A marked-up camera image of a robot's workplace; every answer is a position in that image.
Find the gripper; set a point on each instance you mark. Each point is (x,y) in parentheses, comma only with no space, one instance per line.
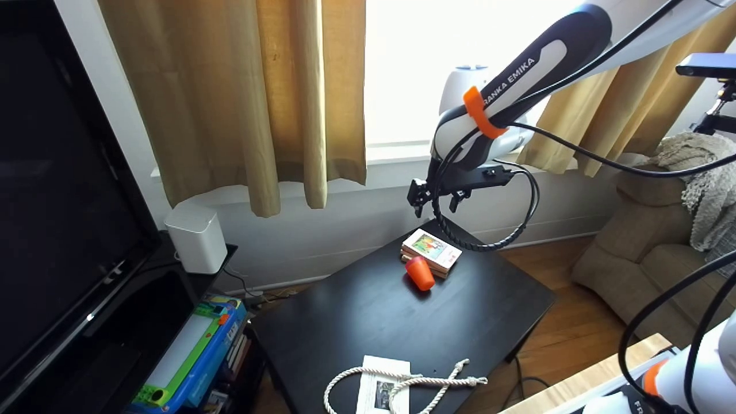
(445,175)

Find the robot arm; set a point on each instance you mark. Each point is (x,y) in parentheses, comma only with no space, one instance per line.
(552,54)

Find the orange plastic cup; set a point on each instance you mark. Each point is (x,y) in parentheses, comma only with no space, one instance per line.
(420,274)

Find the window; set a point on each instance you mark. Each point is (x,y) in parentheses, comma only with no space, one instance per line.
(414,57)

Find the white paper booklet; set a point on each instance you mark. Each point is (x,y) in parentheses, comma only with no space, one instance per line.
(379,376)

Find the tan curtain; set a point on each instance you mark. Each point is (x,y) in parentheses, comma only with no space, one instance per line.
(627,115)
(230,98)

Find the beige armchair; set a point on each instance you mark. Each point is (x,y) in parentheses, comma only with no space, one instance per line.
(638,253)

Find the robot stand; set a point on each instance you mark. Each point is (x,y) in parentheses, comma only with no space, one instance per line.
(575,382)

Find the white box speaker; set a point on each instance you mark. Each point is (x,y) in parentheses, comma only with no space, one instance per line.
(196,238)

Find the row of books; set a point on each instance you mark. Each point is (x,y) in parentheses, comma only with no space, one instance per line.
(238,351)

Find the grey knitted blanket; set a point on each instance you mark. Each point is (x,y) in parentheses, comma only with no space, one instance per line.
(710,184)

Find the green blue toy drawing board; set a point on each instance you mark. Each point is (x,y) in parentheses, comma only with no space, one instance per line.
(195,356)

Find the black television stand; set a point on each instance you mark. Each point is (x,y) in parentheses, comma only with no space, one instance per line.
(144,322)

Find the black flat television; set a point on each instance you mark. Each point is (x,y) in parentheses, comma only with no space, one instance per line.
(57,190)

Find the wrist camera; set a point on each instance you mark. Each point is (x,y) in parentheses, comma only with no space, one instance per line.
(489,174)

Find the camera on mount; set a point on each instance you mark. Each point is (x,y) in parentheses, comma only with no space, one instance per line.
(710,66)

